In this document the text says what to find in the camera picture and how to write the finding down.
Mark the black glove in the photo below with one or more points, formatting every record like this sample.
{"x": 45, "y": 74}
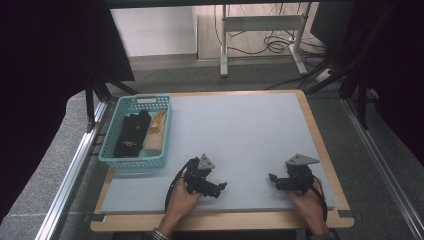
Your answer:
{"x": 131, "y": 135}

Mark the aluminium rail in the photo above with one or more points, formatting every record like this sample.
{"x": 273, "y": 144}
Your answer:
{"x": 383, "y": 166}
{"x": 70, "y": 180}

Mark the dark curtain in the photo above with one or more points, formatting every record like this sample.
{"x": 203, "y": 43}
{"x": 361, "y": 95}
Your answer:
{"x": 400, "y": 66}
{"x": 50, "y": 66}

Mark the grey foam mat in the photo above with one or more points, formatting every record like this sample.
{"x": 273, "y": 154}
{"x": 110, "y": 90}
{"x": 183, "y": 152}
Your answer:
{"x": 240, "y": 133}

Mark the turquoise plastic basket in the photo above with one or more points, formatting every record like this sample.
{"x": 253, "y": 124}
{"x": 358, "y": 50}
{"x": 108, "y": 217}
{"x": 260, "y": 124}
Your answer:
{"x": 110, "y": 140}

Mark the person's left hand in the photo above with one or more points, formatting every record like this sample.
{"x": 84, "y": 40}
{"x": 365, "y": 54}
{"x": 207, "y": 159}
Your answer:
{"x": 181, "y": 206}

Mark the beige fluffy glove with loop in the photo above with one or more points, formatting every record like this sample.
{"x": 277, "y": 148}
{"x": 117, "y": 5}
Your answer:
{"x": 156, "y": 136}

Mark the white power strip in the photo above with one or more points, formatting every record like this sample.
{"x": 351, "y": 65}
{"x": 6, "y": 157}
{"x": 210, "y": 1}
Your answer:
{"x": 322, "y": 75}

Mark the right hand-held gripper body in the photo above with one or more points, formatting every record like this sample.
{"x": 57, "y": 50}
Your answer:
{"x": 298, "y": 178}

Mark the black tripod stand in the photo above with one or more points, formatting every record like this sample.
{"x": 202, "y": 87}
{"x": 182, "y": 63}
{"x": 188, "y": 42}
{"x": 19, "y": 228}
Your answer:
{"x": 91, "y": 100}
{"x": 361, "y": 96}

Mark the white metal desk frame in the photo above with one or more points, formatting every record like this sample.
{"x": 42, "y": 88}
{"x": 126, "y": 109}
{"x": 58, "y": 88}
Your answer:
{"x": 263, "y": 23}

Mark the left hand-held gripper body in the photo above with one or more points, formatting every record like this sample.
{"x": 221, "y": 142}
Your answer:
{"x": 196, "y": 178}

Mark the wooden table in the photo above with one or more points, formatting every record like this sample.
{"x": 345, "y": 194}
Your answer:
{"x": 233, "y": 222}

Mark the person's right hand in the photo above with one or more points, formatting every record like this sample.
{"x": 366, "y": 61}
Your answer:
{"x": 308, "y": 208}

